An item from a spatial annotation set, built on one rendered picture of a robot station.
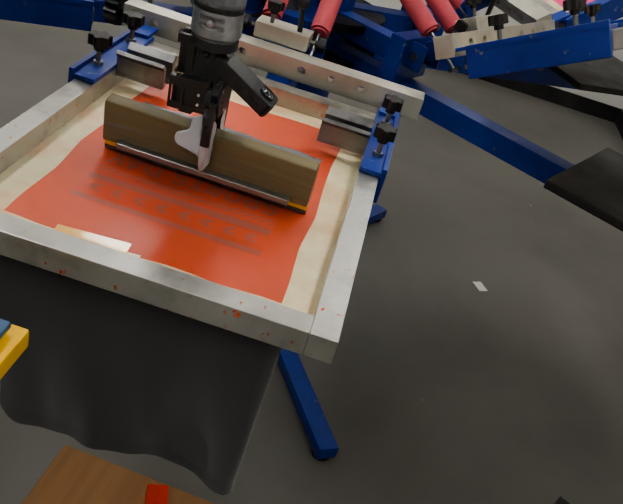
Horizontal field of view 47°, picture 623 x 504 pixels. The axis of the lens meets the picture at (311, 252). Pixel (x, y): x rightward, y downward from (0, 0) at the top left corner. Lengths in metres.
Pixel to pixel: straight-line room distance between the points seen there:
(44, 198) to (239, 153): 0.30
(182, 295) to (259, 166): 0.32
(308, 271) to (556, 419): 1.68
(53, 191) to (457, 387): 1.71
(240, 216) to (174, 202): 0.11
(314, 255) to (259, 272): 0.11
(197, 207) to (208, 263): 0.15
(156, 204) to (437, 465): 1.37
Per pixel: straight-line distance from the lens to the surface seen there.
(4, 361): 0.87
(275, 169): 1.16
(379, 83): 1.62
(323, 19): 1.84
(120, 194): 1.16
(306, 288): 1.04
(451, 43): 1.67
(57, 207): 1.11
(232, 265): 1.05
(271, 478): 2.03
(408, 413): 2.35
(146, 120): 1.20
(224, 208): 1.17
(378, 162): 1.35
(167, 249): 1.05
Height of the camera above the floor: 1.56
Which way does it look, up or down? 33 degrees down
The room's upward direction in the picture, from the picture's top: 18 degrees clockwise
